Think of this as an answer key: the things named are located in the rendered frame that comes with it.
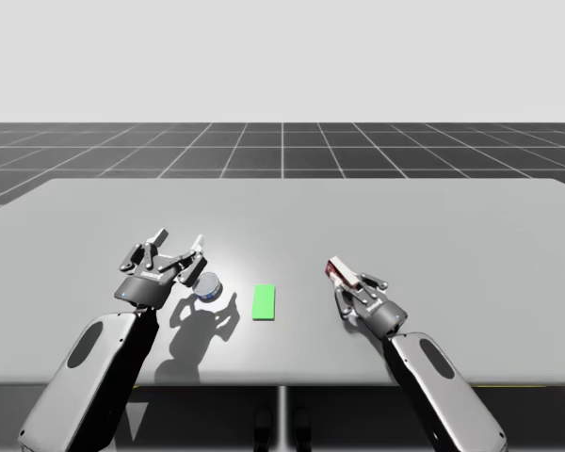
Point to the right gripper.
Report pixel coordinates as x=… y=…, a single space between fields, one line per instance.
x=385 y=318

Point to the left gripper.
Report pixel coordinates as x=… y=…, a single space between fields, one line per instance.
x=145 y=287

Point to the red and white carton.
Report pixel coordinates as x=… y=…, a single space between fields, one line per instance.
x=340 y=270

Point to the blue flat can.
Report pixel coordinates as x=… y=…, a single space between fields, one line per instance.
x=207 y=285

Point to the green pad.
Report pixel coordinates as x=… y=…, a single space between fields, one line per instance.
x=264 y=302

